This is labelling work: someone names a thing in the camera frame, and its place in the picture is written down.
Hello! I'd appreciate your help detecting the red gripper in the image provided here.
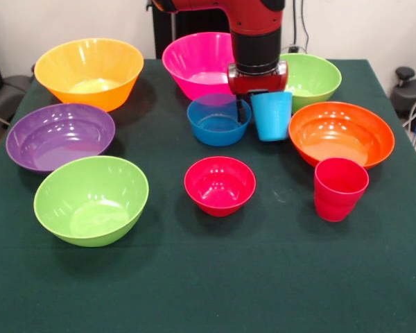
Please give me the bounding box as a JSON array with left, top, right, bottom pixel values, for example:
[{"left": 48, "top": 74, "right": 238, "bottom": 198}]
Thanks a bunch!
[{"left": 227, "top": 60, "right": 289, "bottom": 123}]

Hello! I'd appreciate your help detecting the blue plastic cup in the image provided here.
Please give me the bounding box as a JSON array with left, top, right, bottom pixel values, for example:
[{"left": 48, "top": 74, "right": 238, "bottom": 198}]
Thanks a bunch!
[{"left": 250, "top": 91, "right": 294, "bottom": 142}]

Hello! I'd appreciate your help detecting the small blue plastic bowl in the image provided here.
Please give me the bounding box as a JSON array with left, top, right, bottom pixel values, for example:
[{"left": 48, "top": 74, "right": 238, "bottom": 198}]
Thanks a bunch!
[{"left": 186, "top": 92, "right": 252, "bottom": 147}]

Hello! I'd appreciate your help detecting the light green plastic bowl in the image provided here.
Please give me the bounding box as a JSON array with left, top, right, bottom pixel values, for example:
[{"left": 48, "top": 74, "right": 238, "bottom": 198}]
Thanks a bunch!
[
  {"left": 33, "top": 155, "right": 150, "bottom": 248},
  {"left": 279, "top": 53, "right": 343, "bottom": 114}
]

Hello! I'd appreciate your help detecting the large pink plastic bowl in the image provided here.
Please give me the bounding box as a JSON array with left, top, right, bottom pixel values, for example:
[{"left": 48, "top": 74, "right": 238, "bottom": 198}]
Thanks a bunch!
[{"left": 162, "top": 31, "right": 236, "bottom": 102}]

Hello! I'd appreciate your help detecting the small red plastic bowl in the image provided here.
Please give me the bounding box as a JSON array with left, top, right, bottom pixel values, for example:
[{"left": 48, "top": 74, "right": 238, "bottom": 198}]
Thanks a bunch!
[{"left": 184, "top": 155, "right": 257, "bottom": 218}]

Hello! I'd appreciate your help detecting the shallow orange plastic bowl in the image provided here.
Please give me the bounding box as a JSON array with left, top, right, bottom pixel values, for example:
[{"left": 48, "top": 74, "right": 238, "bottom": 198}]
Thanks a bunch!
[{"left": 288, "top": 101, "right": 396, "bottom": 170}]

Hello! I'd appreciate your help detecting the red plastic cup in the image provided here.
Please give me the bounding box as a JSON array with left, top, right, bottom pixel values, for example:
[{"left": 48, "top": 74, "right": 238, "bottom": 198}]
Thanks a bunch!
[{"left": 313, "top": 156, "right": 370, "bottom": 223}]

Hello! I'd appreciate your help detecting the black floor stand base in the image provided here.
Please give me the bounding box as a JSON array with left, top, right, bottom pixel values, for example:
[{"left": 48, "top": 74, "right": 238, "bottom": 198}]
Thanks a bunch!
[{"left": 390, "top": 67, "right": 416, "bottom": 121}]

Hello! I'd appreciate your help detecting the large yellow-orange plastic bowl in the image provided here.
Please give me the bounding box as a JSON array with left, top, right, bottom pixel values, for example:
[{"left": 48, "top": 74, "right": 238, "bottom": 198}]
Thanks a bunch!
[{"left": 33, "top": 37, "right": 145, "bottom": 113}]

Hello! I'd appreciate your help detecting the dark green table cloth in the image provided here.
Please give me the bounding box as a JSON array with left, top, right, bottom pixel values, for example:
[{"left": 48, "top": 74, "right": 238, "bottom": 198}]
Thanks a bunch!
[{"left": 0, "top": 58, "right": 416, "bottom": 333}]

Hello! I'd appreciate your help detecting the shallow purple plastic bowl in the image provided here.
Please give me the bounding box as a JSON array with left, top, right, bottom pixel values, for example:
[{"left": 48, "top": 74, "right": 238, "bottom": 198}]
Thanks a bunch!
[{"left": 6, "top": 103, "right": 116, "bottom": 173}]

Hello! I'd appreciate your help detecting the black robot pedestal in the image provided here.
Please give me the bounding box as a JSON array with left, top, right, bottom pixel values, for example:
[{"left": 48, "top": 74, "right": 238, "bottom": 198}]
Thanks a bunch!
[{"left": 151, "top": 8, "right": 233, "bottom": 60}]

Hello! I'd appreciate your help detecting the black wall cable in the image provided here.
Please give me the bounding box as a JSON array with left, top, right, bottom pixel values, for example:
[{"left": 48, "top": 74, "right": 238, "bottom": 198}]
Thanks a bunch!
[
  {"left": 300, "top": 0, "right": 310, "bottom": 53},
  {"left": 292, "top": 0, "right": 298, "bottom": 48}
]

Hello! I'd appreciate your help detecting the white cable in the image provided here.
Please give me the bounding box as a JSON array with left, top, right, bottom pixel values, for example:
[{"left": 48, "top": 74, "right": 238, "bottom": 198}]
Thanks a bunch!
[{"left": 401, "top": 88, "right": 416, "bottom": 129}]

